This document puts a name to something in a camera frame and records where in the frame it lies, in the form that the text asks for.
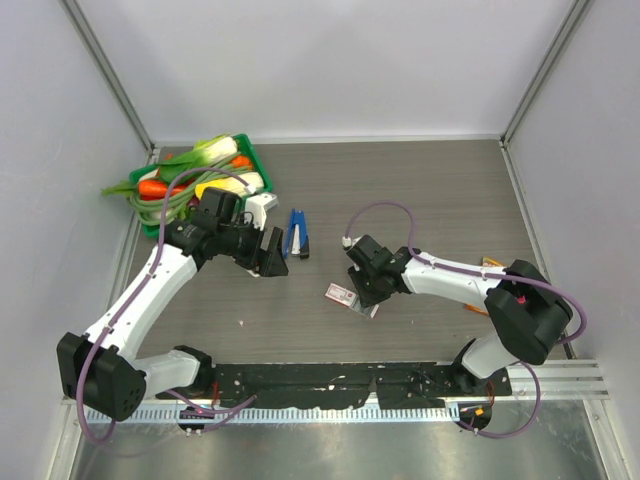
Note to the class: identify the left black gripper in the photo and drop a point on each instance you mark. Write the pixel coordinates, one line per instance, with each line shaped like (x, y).
(274, 264)

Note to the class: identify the upper white bok choy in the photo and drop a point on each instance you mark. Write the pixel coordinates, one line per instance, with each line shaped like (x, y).
(204, 154)

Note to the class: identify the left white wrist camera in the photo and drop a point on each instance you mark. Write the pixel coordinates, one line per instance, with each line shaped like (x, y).
(258, 206)

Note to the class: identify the green long beans bundle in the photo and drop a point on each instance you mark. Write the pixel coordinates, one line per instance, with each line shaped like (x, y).
(180, 206)

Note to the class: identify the green plastic tray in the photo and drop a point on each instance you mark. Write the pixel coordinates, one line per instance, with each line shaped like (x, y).
(245, 148)

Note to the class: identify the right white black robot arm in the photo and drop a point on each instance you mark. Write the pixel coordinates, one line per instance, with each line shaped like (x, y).
(528, 315)

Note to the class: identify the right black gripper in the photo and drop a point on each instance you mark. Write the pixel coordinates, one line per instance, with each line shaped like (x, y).
(366, 298)

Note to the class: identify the small orange carrot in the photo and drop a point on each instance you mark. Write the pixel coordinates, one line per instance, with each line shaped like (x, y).
(242, 161)

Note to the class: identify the dark blue stapler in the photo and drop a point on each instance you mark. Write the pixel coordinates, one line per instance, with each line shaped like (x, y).
(297, 239)

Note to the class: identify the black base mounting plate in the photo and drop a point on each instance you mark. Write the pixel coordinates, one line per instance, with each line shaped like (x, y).
(340, 386)

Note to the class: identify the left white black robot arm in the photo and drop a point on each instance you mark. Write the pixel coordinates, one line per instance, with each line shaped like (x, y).
(101, 368)

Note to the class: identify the large orange carrot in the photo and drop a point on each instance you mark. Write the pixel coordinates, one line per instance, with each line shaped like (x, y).
(152, 189)

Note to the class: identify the colourful candy bag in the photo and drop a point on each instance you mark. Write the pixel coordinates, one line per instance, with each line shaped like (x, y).
(486, 262)

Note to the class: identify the yellow white napa cabbage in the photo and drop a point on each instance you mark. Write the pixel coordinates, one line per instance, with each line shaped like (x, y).
(232, 185)

